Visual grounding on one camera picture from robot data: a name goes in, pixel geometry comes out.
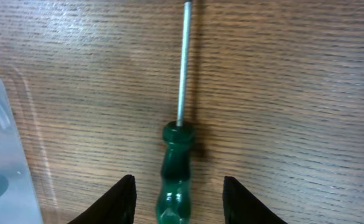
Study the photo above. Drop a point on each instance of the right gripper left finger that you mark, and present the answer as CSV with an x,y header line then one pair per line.
x,y
116,206

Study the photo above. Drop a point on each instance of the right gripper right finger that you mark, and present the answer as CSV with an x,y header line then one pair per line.
x,y
242,207

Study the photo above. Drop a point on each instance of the green handled screwdriver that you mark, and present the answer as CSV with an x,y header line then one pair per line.
x,y
174,203

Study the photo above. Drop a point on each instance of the clear plastic container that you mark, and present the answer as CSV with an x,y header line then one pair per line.
x,y
18,201

